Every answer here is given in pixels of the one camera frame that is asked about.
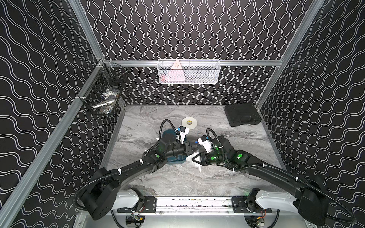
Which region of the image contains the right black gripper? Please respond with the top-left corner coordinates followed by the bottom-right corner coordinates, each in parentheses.
top-left (190, 150), bottom-right (228, 167)

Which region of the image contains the white wipe cloth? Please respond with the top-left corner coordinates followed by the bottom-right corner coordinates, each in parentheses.
top-left (186, 152), bottom-right (202, 173)

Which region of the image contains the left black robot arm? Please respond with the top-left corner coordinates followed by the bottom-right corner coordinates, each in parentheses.
top-left (72, 135), bottom-right (201, 220)

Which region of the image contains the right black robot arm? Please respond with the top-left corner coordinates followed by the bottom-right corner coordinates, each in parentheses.
top-left (184, 135), bottom-right (357, 226)

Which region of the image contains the white tape roll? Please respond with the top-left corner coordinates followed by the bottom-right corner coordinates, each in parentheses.
top-left (181, 117), bottom-right (198, 129)

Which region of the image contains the teal plastic tray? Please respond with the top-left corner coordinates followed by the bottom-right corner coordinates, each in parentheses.
top-left (162, 129), bottom-right (186, 165)

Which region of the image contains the black plastic case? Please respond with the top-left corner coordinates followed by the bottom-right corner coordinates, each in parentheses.
top-left (224, 104), bottom-right (262, 127)

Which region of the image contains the pink triangular card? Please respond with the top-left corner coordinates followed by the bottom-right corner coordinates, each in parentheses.
top-left (165, 60), bottom-right (186, 83)

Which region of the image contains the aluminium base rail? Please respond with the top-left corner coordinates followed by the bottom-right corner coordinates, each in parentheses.
top-left (82, 196), bottom-right (309, 215)

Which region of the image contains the clear wire basket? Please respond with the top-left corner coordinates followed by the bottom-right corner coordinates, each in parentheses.
top-left (156, 59), bottom-right (221, 84)

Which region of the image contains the black wire basket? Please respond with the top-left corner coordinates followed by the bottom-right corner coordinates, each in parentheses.
top-left (81, 63), bottom-right (131, 116)

